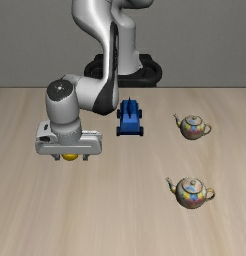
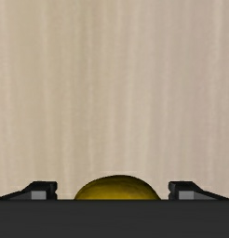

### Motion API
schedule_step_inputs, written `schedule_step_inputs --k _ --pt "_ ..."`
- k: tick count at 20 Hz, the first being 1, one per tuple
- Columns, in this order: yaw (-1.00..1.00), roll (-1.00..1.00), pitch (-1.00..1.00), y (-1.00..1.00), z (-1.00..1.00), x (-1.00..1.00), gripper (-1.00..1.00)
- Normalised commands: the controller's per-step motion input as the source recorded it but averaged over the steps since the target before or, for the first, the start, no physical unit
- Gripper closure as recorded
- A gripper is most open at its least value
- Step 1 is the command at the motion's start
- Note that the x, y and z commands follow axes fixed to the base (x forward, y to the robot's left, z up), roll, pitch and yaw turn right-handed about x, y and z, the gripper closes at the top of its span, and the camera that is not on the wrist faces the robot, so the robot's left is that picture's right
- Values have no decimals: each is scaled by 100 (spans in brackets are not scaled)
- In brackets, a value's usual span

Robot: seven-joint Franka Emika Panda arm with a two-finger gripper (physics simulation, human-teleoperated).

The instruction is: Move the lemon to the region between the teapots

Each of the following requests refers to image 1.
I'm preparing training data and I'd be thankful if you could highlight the yellow lemon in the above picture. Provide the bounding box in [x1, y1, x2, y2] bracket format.
[61, 153, 80, 162]

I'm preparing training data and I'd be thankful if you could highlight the blue toy car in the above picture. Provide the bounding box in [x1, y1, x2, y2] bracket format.
[115, 96, 145, 137]

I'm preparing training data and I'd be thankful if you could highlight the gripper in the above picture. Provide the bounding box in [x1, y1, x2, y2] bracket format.
[34, 120, 103, 162]

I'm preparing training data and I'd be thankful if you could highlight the floral painted teapot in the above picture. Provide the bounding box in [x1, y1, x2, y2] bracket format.
[172, 113, 213, 141]
[165, 176, 216, 210]

